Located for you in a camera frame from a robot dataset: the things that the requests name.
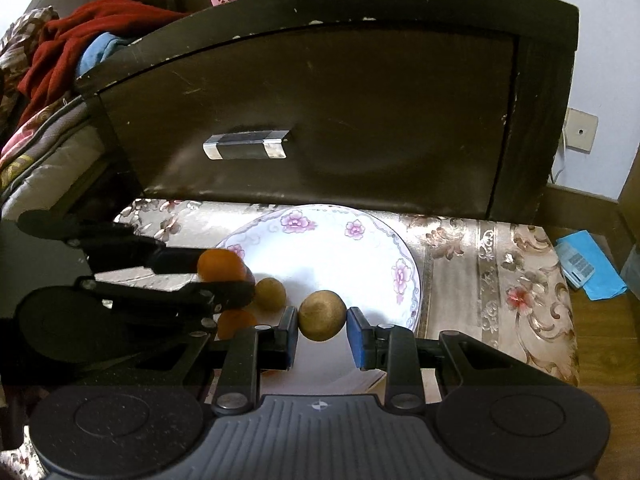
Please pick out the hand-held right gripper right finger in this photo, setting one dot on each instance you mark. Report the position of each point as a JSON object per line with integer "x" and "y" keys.
{"x": 354, "y": 340}

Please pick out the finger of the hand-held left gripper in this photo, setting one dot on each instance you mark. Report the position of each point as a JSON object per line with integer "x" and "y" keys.
{"x": 220, "y": 295}
{"x": 125, "y": 252}

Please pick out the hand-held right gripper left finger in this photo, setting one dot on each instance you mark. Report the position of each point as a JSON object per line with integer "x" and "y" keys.
{"x": 294, "y": 340}

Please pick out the brown round fruit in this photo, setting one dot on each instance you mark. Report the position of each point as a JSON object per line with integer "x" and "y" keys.
{"x": 322, "y": 316}
{"x": 270, "y": 294}

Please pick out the white floral plate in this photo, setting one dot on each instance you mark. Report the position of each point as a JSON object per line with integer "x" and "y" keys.
{"x": 340, "y": 260}

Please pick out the beige pink quilt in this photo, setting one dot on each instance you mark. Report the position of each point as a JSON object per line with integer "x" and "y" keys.
{"x": 45, "y": 160}

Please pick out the beige floral tablecloth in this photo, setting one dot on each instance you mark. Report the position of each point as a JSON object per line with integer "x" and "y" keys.
{"x": 500, "y": 270}

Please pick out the blue garment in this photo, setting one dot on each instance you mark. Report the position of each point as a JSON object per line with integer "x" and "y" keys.
{"x": 100, "y": 52}

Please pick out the red garment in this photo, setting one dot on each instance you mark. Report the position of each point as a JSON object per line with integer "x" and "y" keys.
{"x": 65, "y": 45}

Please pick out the brown floral blanket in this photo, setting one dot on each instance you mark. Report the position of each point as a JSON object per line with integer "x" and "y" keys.
{"x": 17, "y": 45}

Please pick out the dark wooden drawer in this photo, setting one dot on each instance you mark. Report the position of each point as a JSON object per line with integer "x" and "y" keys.
{"x": 350, "y": 90}

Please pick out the blue packet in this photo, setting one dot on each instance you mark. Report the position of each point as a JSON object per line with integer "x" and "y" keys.
{"x": 595, "y": 270}

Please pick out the light wooden cabinet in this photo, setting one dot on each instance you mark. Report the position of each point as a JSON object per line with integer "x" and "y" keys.
{"x": 631, "y": 210}

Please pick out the dark wooden nightstand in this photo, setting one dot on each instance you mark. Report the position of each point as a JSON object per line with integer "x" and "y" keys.
{"x": 545, "y": 85}

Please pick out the beige wall socket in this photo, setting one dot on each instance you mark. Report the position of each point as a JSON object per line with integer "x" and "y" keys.
{"x": 581, "y": 130}

